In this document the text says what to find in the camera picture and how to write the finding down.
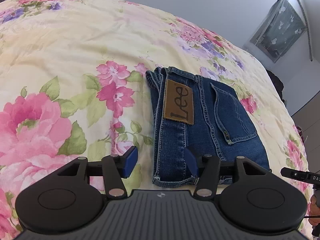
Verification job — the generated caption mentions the blue denim jeans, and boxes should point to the blue denim jeans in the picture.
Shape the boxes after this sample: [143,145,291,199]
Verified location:
[145,67,269,188]

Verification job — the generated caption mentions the person's right hand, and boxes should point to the person's right hand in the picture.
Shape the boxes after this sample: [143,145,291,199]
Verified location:
[309,194,320,226]

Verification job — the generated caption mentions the beige cabinet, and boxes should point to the beige cabinet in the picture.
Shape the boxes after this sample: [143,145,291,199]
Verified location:
[292,93,319,142]

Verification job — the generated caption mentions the floral yellow bed quilt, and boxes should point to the floral yellow bed quilt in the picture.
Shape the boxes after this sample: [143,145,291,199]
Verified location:
[1,0,308,239]

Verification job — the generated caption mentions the dark clothes pile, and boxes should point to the dark clothes pile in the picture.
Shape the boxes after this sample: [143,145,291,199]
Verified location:
[266,69,286,104]

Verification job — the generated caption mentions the plastic covered wall hanging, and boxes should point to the plastic covered wall hanging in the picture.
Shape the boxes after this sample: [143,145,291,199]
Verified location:
[250,0,306,63]

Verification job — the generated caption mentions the white wall cable conduit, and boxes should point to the white wall cable conduit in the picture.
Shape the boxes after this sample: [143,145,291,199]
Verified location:
[285,0,314,62]

